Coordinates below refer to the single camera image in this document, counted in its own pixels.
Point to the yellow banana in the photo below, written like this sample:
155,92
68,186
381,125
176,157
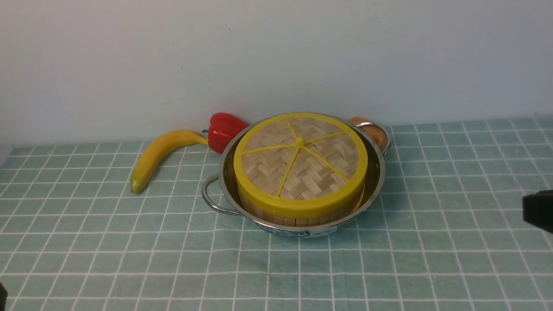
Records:
155,153

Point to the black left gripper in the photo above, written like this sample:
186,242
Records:
3,297

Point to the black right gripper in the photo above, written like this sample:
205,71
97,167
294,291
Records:
538,210

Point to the yellow rimmed bamboo steamer basket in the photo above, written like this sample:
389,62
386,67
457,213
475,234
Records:
302,213

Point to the green checkered tablecloth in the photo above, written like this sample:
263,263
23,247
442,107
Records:
446,233

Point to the yellow rimmed woven steamer lid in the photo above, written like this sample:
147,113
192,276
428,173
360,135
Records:
300,156

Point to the brown egg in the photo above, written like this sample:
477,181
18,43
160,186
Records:
377,133

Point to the stainless steel pot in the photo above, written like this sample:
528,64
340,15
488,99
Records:
220,191

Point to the red bell pepper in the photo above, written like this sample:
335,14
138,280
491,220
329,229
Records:
222,129

